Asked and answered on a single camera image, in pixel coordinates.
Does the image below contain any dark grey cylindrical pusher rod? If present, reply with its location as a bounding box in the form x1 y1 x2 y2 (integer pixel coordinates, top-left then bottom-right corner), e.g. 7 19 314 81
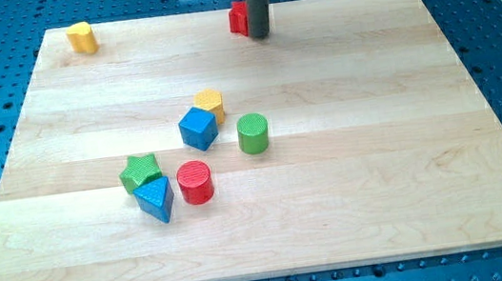
247 0 270 40

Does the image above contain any green cylinder block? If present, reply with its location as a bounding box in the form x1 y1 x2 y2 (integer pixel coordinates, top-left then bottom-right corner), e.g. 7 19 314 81
236 113 270 155

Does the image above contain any green star block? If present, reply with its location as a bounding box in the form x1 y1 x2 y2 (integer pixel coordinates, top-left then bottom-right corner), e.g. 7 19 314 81
119 152 162 194

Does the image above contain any blue cube block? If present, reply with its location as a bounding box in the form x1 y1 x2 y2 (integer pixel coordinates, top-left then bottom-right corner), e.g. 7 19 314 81
178 107 218 151

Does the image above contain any blue triangle block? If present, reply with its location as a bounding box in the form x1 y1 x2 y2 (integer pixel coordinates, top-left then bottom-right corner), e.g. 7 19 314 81
132 176 174 224

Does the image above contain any red cylinder block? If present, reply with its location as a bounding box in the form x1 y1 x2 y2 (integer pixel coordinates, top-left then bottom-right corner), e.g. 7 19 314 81
176 160 215 206

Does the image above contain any red star block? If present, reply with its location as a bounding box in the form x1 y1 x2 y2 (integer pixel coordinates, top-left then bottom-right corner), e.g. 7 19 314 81
228 0 249 36

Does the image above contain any yellow heart block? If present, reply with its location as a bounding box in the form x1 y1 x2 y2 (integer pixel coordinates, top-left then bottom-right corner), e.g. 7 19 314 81
66 21 99 54

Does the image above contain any light wooden board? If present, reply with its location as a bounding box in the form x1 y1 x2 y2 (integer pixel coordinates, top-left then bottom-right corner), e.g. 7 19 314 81
0 0 502 281

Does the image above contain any yellow hexagon block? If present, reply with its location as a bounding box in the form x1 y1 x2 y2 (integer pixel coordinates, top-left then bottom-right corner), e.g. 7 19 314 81
194 89 226 125

